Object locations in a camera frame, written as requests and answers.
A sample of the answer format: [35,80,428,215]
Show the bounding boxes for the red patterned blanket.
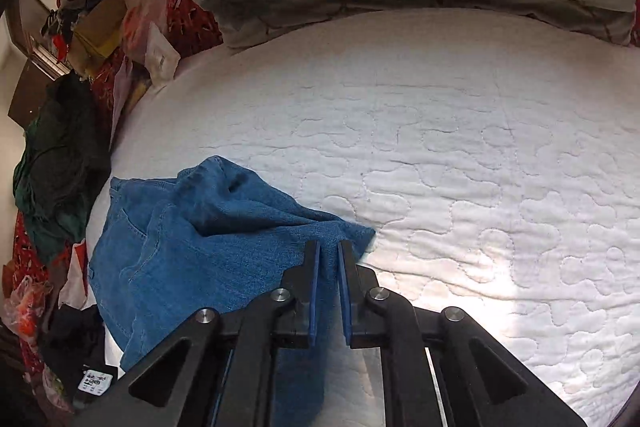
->
[91,0,222,120]

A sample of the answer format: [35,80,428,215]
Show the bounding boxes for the blue denim jeans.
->
[90,156,375,426]

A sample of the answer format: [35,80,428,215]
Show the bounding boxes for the white paper packet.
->
[144,23,180,88]

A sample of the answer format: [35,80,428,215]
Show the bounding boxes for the cardboard box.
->
[67,0,127,77]

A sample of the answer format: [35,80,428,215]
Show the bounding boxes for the pink plastic bag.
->
[1,275,53,346]

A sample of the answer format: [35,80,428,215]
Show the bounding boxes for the white quilted mattress cover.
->
[112,10,639,426]

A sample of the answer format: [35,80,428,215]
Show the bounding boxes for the dark green clothes pile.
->
[13,72,111,265]

